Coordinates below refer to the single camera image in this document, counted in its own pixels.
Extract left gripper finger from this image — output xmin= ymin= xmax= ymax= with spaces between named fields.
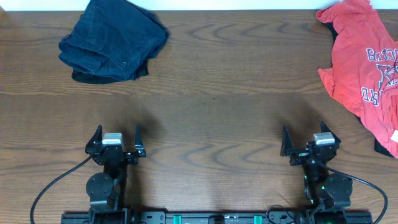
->
xmin=86 ymin=125 xmax=103 ymax=150
xmin=134 ymin=125 xmax=144 ymax=149

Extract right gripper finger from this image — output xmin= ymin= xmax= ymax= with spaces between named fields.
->
xmin=320 ymin=121 xmax=341 ymax=144
xmin=281 ymin=126 xmax=294 ymax=150

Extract red printed t-shirt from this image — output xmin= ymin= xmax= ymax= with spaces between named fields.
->
xmin=316 ymin=1 xmax=397 ymax=157

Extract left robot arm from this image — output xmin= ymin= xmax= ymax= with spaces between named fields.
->
xmin=85 ymin=125 xmax=146 ymax=224

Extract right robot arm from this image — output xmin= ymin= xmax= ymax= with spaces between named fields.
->
xmin=280 ymin=122 xmax=353 ymax=223

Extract black garment with white logo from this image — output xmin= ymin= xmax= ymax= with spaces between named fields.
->
xmin=323 ymin=22 xmax=394 ymax=158

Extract dark blue folded jeans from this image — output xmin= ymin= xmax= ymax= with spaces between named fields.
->
xmin=58 ymin=0 xmax=169 ymax=84

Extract small black cable loop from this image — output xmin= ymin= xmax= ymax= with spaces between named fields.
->
xmin=266 ymin=204 xmax=297 ymax=224

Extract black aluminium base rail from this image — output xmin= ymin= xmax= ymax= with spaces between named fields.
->
xmin=61 ymin=210 xmax=373 ymax=224

